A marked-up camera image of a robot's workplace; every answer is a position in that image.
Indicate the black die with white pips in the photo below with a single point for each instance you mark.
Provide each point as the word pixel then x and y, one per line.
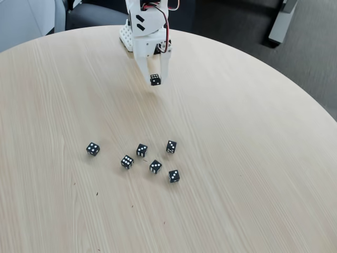
pixel 127 161
pixel 155 166
pixel 173 176
pixel 155 79
pixel 92 149
pixel 142 150
pixel 171 146

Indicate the dark upholstered chair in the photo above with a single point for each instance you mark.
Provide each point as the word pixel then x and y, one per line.
pixel 94 15

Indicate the white cabinet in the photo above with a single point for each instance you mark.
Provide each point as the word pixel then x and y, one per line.
pixel 23 21

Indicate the grey metal desk leg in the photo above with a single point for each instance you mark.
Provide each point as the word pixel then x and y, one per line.
pixel 280 23

